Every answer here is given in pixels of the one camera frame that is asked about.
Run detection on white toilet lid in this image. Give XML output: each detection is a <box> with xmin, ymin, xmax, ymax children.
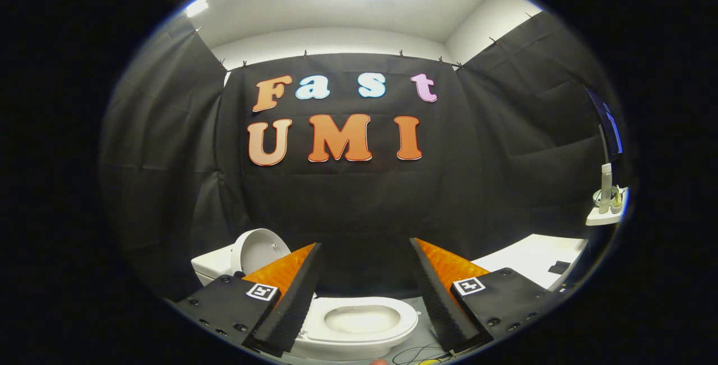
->
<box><xmin>232</xmin><ymin>228</ymin><xmax>291</xmax><ymax>276</ymax></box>

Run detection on black backdrop cloth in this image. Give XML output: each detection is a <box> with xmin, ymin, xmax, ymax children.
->
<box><xmin>101</xmin><ymin>12</ymin><xmax>615</xmax><ymax>298</ymax></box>

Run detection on small white wall shelf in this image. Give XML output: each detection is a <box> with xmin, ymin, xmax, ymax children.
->
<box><xmin>586</xmin><ymin>186</ymin><xmax>629</xmax><ymax>227</ymax></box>

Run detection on white drawer cabinet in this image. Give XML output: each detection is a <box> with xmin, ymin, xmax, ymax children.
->
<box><xmin>471</xmin><ymin>234</ymin><xmax>588</xmax><ymax>292</ymax></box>

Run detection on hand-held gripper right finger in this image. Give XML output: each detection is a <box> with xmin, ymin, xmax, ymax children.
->
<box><xmin>409</xmin><ymin>237</ymin><xmax>561</xmax><ymax>354</ymax></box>

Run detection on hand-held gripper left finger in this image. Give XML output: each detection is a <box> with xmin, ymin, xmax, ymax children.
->
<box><xmin>175</xmin><ymin>242</ymin><xmax>323</xmax><ymax>357</ymax></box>

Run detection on white toilet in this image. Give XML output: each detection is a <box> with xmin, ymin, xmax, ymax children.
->
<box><xmin>191</xmin><ymin>244</ymin><xmax>420</xmax><ymax>361</ymax></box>

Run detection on black floor cables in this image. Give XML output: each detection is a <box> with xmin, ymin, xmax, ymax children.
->
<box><xmin>393</xmin><ymin>343</ymin><xmax>449</xmax><ymax>365</ymax></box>

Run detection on tall grey bottle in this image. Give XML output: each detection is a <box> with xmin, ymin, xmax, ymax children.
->
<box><xmin>599</xmin><ymin>163</ymin><xmax>613</xmax><ymax>214</ymax></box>

